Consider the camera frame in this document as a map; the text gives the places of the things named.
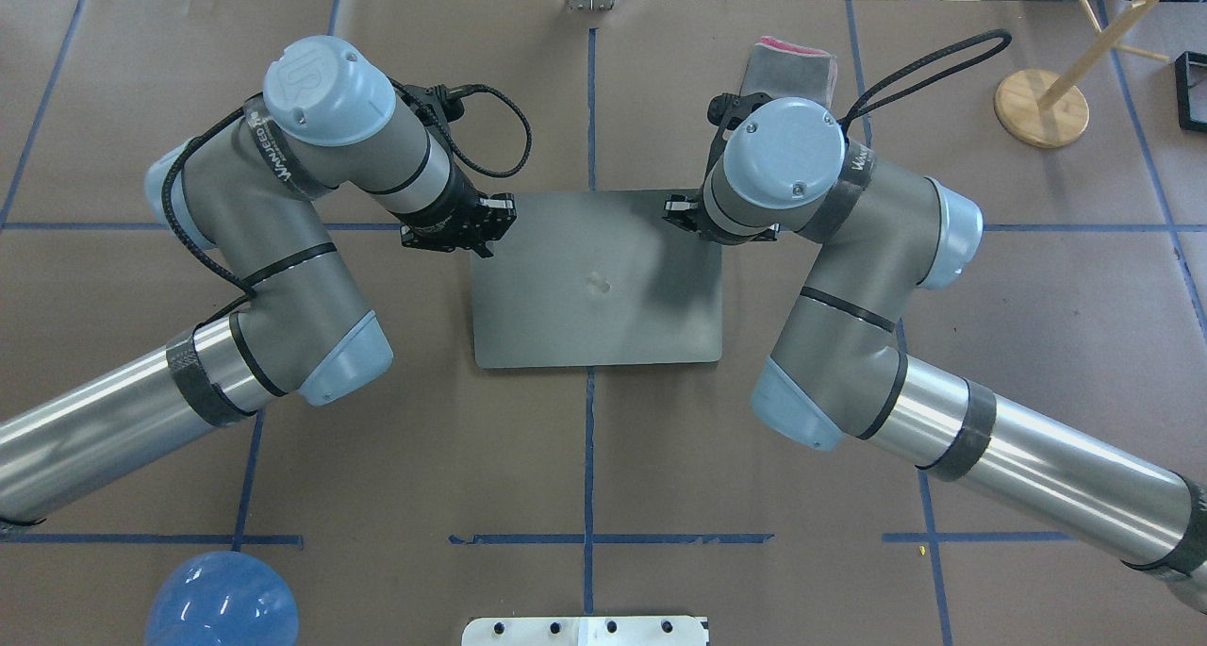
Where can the wooden stand with round base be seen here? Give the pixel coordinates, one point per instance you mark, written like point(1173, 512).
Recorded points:
point(1046, 109)

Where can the grey laptop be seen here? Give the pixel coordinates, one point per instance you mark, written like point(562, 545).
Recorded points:
point(596, 278)

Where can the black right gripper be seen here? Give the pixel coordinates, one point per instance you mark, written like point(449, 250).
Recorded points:
point(681, 209)

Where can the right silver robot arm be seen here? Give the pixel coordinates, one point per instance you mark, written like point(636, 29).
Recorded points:
point(785, 164)

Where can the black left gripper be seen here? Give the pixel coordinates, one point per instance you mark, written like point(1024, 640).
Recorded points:
point(450, 206)

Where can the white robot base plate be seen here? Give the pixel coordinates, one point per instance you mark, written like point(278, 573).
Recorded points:
point(588, 630)

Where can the grey folded cloth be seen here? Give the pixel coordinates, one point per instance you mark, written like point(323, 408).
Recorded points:
point(781, 69)

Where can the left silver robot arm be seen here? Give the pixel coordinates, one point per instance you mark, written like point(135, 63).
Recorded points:
point(241, 199)

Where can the blue desk lamp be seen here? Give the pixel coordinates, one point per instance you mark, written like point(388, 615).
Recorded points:
point(223, 598)

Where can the black tray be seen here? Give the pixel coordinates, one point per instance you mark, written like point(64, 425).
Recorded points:
point(1190, 91)

